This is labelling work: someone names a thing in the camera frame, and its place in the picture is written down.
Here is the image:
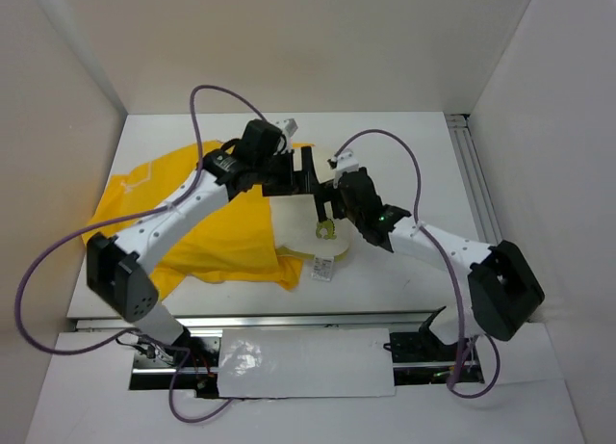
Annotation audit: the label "white cover plate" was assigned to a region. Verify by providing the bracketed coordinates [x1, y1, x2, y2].
[217, 328, 396, 399]

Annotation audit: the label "yellow pillowcase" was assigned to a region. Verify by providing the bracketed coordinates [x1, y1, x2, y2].
[89, 144, 303, 298]

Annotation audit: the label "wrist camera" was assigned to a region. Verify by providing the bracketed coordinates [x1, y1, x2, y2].
[327, 148, 360, 174]
[274, 118, 298, 153]

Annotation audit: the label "cream quilted pillow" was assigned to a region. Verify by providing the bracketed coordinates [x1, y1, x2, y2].
[264, 144, 352, 281]

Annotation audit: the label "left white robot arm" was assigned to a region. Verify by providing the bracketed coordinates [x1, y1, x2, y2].
[86, 118, 302, 366]

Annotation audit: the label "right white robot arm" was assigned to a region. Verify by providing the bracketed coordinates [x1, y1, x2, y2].
[314, 168, 545, 342]

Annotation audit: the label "aluminium side rail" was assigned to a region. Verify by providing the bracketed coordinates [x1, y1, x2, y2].
[445, 114, 502, 244]

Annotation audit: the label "aluminium front rail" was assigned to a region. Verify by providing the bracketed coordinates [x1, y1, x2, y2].
[71, 311, 449, 332]

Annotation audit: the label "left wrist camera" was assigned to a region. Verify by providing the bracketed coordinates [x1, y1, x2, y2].
[274, 118, 298, 153]

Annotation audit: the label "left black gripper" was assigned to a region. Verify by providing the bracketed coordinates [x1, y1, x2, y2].
[253, 144, 316, 196]

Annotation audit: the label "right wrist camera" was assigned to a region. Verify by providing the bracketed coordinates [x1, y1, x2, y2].
[327, 148, 360, 174]

